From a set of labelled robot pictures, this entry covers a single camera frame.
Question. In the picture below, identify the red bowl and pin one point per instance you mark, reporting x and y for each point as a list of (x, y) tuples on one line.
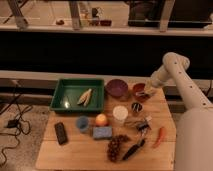
[(138, 92)]

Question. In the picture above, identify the black remote control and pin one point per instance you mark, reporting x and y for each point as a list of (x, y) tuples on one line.
[(60, 133)]

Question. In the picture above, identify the black power adapter with cables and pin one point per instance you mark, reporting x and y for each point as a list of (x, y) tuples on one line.
[(20, 126)]

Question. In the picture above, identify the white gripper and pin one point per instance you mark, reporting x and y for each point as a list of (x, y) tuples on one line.
[(151, 87)]

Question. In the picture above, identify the green plastic tray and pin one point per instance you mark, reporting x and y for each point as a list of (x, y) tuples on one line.
[(68, 92)]

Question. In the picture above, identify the bunch of dark grapes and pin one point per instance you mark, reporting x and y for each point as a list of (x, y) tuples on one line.
[(114, 146)]

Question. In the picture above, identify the black handled knife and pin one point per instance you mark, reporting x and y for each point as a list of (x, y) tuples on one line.
[(133, 149)]

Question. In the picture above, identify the blue sponge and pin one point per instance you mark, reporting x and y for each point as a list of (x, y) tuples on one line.
[(102, 132)]

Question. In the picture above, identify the white cup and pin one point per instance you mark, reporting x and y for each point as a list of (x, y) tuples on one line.
[(120, 114)]

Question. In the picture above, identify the red yellow apple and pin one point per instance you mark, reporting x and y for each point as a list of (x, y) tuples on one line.
[(101, 120)]

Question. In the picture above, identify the orange carrot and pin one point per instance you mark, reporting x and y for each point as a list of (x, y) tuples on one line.
[(160, 138)]

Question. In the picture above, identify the purple bowl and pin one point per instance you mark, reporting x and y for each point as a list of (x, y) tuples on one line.
[(116, 87)]

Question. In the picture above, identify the metal binder clip tool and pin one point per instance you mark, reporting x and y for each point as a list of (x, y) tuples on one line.
[(140, 125)]

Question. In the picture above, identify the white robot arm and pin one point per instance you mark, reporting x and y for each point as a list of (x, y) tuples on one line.
[(194, 136)]

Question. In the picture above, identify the blue cup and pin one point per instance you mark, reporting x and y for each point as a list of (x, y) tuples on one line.
[(82, 123)]

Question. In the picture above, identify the small striped jar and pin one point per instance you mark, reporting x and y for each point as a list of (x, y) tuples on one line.
[(136, 108)]

